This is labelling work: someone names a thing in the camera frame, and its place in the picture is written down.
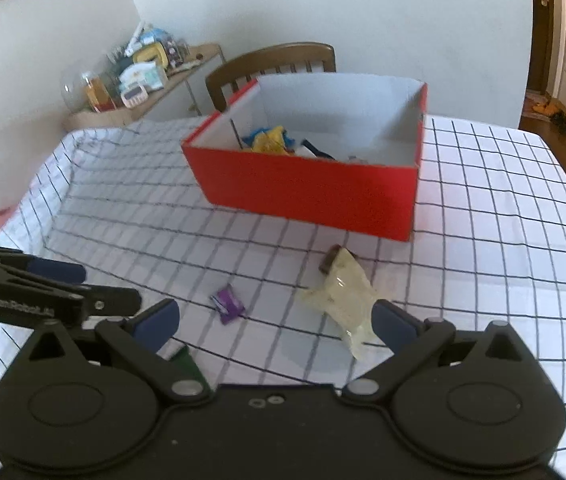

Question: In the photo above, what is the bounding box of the clear glass jar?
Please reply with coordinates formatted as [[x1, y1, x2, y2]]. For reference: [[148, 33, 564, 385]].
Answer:
[[60, 72, 90, 114]]

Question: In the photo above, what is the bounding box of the red cardboard box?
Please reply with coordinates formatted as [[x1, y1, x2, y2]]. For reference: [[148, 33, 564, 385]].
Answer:
[[181, 73, 429, 243]]

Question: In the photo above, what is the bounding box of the dark green snack packet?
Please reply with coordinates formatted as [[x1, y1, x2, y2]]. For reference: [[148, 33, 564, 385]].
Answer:
[[165, 345, 205, 387]]

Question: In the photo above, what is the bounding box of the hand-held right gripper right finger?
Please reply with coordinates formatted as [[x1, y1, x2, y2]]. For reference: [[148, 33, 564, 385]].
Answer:
[[341, 298, 538, 403]]

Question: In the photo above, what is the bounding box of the yellow box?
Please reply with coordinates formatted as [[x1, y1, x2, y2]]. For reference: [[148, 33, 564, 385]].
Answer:
[[133, 43, 169, 69]]

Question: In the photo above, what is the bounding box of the dark brown door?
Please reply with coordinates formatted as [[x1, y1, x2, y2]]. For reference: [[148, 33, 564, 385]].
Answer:
[[530, 0, 566, 99]]

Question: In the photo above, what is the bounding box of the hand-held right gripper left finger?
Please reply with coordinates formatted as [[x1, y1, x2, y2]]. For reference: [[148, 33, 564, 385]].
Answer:
[[24, 298, 213, 404]]

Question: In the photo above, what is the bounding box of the brown chocolate snack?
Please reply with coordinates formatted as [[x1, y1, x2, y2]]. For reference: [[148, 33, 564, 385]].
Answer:
[[318, 244, 342, 274]]

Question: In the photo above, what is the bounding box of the purple candy wrapper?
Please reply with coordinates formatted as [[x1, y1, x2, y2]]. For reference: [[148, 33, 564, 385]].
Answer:
[[209, 283, 245, 325]]

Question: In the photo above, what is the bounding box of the dark small box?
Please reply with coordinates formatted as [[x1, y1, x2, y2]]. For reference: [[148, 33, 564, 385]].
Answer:
[[163, 35, 189, 66]]

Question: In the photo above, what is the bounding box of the cream snack packet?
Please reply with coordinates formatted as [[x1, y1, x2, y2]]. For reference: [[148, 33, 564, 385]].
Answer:
[[299, 249, 390, 362]]

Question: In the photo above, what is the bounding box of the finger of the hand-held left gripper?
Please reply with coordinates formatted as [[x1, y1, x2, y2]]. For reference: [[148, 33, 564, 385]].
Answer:
[[0, 240, 88, 285], [79, 285, 143, 317]]

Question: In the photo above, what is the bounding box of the amber liquid bottle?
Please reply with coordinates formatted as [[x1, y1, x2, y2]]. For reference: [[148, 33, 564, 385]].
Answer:
[[82, 72, 117, 112]]

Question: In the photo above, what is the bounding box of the yellow snack packet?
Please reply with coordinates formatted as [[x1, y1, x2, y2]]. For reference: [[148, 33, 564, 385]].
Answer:
[[252, 126, 294, 156]]

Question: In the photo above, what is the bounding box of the bright blue snack packet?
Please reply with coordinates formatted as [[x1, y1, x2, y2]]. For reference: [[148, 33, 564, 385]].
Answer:
[[241, 126, 298, 150]]

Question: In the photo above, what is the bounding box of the light wooden side cabinet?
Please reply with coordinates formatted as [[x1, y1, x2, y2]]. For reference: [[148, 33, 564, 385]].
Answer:
[[64, 43, 227, 132]]

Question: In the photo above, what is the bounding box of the checked white tablecloth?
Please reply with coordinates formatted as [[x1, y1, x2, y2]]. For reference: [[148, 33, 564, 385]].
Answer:
[[0, 114, 566, 480]]

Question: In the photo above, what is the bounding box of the white tissue pack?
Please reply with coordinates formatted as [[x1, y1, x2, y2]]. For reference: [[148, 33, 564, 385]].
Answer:
[[118, 62, 169, 92]]

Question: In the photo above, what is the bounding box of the brown wooden chair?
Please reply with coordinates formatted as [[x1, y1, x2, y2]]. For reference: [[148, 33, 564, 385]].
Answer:
[[205, 42, 337, 112]]

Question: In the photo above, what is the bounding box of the white kitchen timer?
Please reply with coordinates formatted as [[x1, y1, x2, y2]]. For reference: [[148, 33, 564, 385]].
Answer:
[[120, 84, 150, 107]]

